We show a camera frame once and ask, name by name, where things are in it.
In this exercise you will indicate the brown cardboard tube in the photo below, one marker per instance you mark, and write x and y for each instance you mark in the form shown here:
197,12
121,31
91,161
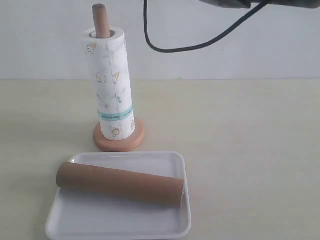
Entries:
166,191

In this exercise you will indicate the printed white paper towel roll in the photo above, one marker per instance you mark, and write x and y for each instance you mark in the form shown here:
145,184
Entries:
108,71

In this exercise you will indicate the wooden paper towel holder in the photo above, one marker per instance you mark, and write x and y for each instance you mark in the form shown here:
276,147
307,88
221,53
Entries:
103,31

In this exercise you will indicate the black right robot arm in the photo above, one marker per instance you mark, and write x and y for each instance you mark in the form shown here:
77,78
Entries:
246,4

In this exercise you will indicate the white plastic tray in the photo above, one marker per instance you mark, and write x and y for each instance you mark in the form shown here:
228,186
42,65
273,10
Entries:
85,216

